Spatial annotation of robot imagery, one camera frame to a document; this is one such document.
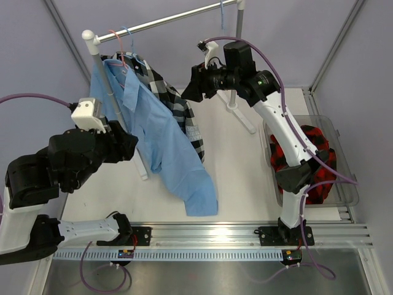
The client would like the white silver clothes rack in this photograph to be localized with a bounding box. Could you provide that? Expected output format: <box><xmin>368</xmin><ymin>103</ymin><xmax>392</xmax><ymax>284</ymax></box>
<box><xmin>82</xmin><ymin>1</ymin><xmax>256</xmax><ymax>181</ymax></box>

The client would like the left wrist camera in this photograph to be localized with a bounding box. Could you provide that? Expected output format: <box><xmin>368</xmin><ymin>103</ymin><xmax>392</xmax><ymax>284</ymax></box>
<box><xmin>71</xmin><ymin>98</ymin><xmax>106</xmax><ymax>133</ymax></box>

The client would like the blue wire hanger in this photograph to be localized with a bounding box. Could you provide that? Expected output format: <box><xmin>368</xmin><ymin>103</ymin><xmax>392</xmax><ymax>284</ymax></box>
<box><xmin>220</xmin><ymin>0</ymin><xmax>225</xmax><ymax>34</ymax></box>
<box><xmin>122</xmin><ymin>26</ymin><xmax>146</xmax><ymax>69</ymax></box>

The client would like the red black plaid shirt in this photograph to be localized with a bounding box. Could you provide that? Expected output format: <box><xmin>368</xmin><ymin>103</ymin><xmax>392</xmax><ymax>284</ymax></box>
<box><xmin>270</xmin><ymin>125</ymin><xmax>337</xmax><ymax>205</ymax></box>

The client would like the clear plastic bin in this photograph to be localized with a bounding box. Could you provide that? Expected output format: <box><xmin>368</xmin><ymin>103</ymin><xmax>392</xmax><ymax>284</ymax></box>
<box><xmin>263</xmin><ymin>115</ymin><xmax>359</xmax><ymax>208</ymax></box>

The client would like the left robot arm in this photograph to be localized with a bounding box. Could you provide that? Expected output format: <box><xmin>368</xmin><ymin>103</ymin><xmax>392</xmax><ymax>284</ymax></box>
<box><xmin>1</xmin><ymin>121</ymin><xmax>138</xmax><ymax>265</ymax></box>

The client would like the pink wire hanger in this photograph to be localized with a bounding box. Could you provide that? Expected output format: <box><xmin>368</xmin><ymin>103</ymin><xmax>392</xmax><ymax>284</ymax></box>
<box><xmin>107</xmin><ymin>29</ymin><xmax>129</xmax><ymax>70</ymax></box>

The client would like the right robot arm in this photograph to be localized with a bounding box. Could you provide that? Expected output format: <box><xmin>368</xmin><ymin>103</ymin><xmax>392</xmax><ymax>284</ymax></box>
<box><xmin>182</xmin><ymin>38</ymin><xmax>330</xmax><ymax>245</ymax></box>

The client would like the light blue shirt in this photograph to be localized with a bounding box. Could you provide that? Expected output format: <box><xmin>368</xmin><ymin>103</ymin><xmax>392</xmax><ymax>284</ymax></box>
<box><xmin>103</xmin><ymin>59</ymin><xmax>218</xmax><ymax>217</ymax></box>

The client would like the light blue cable duct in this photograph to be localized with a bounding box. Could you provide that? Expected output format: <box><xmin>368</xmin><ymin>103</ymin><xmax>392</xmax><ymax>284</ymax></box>
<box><xmin>53</xmin><ymin>249</ymin><xmax>283</xmax><ymax>261</ymax></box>

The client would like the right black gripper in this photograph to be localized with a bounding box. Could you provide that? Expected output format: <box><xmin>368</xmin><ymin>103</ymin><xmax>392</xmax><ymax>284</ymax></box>
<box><xmin>181</xmin><ymin>59</ymin><xmax>239</xmax><ymax>103</ymax></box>

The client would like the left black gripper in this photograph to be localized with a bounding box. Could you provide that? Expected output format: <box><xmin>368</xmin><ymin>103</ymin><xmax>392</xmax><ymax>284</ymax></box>
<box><xmin>70</xmin><ymin>120</ymin><xmax>139</xmax><ymax>191</ymax></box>

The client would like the aluminium mounting rail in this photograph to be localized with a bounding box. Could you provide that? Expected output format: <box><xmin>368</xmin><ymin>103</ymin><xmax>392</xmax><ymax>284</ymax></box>
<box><xmin>58</xmin><ymin>222</ymin><xmax>373</xmax><ymax>248</ymax></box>

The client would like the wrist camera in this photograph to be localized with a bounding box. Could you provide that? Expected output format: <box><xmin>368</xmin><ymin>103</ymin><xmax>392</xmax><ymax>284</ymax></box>
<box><xmin>197</xmin><ymin>41</ymin><xmax>219</xmax><ymax>69</ymax></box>
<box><xmin>71</xmin><ymin>98</ymin><xmax>106</xmax><ymax>133</ymax></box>

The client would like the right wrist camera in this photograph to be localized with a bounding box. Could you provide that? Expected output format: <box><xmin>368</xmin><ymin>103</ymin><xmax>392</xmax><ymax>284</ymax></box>
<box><xmin>197</xmin><ymin>41</ymin><xmax>219</xmax><ymax>69</ymax></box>

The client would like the black white plaid shirt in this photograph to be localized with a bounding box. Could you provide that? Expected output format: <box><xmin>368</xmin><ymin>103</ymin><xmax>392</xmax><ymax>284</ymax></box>
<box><xmin>101</xmin><ymin>52</ymin><xmax>205</xmax><ymax>161</ymax></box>

